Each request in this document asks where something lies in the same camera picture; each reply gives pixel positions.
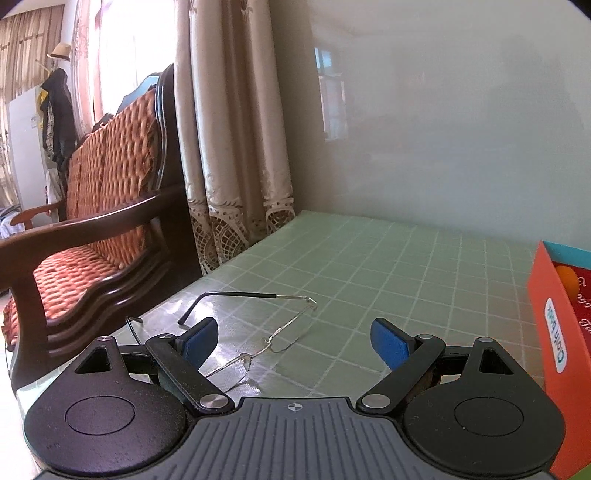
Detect thin metal eyeglasses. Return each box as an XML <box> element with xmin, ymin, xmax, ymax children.
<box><xmin>126</xmin><ymin>292</ymin><xmax>318</xmax><ymax>384</ymax></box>

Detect blue cloth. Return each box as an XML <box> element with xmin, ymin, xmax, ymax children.
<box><xmin>116</xmin><ymin>76</ymin><xmax>161</xmax><ymax>113</ymax></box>

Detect dark hanging jacket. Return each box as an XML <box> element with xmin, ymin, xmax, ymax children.
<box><xmin>39</xmin><ymin>68</ymin><xmax>80</xmax><ymax>175</ymax></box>

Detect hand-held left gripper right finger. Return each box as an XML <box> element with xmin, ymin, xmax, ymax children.
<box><xmin>358</xmin><ymin>318</ymin><xmax>520</xmax><ymax>412</ymax></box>

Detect dark wooden sofa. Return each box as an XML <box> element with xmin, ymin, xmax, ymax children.
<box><xmin>0</xmin><ymin>62</ymin><xmax>202</xmax><ymax>393</ymax></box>

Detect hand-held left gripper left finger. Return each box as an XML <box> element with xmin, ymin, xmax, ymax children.
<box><xmin>74</xmin><ymin>318</ymin><xmax>234</xmax><ymax>414</ymax></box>

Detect beige window curtain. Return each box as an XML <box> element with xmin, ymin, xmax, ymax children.
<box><xmin>0</xmin><ymin>4</ymin><xmax>65</xmax><ymax>104</ymax></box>

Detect orange mandarin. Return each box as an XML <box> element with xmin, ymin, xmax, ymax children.
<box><xmin>555</xmin><ymin>265</ymin><xmax>579</xmax><ymax>297</ymax></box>

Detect orange woven seat cushion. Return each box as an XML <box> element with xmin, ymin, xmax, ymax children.
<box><xmin>2</xmin><ymin>88</ymin><xmax>160</xmax><ymax>344</ymax></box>

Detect colourful cardboard box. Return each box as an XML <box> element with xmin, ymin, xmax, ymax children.
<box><xmin>527</xmin><ymin>240</ymin><xmax>591</xmax><ymax>480</ymax></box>

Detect beige lace curtain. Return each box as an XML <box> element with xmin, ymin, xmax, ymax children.
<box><xmin>174</xmin><ymin>0</ymin><xmax>296</xmax><ymax>278</ymax></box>

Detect white refrigerator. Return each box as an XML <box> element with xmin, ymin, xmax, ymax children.
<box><xmin>6</xmin><ymin>87</ymin><xmax>50</xmax><ymax>212</ymax></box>

